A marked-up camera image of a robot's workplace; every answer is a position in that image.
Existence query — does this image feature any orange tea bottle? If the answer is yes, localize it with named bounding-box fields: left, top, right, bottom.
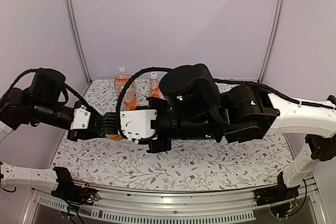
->
left=114, top=66, right=132, bottom=96
left=123, top=82, right=138, bottom=110
left=149, top=72, right=160, bottom=98

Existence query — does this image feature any milk tea bottle dark label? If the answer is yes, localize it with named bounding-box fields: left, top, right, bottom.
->
left=106, top=134, right=123, bottom=141

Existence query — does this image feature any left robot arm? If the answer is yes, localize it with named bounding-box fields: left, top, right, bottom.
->
left=1, top=68, right=104, bottom=205

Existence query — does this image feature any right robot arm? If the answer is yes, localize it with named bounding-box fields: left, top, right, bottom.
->
left=102, top=63, right=335, bottom=201

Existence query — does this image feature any orange tea bottle front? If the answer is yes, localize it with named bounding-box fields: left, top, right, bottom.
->
left=123, top=82, right=138, bottom=110

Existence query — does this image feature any floral tablecloth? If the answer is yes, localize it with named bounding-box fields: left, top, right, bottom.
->
left=49, top=78, right=296, bottom=192

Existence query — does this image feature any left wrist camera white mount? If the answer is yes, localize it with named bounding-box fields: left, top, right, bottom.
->
left=70, top=105, right=91, bottom=130

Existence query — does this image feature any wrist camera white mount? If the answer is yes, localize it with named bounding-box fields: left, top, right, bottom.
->
left=119, top=109, right=157, bottom=143
left=70, top=105, right=91, bottom=130

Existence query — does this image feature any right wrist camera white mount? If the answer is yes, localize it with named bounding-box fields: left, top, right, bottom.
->
left=119, top=109, right=157, bottom=143

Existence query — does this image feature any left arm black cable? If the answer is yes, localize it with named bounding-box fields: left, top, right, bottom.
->
left=5, top=68, right=92, bottom=112

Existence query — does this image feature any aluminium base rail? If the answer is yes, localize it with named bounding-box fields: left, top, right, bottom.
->
left=23, top=177, right=330, bottom=223

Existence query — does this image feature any left aluminium corner post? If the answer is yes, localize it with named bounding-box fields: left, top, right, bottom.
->
left=64, top=0, right=92, bottom=84

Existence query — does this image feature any aluminium corner post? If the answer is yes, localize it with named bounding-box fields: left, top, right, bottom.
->
left=257, top=0, right=285, bottom=83
left=64, top=0, right=92, bottom=84

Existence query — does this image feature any right aluminium corner post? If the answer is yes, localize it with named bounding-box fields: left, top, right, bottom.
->
left=257, top=0, right=285, bottom=83

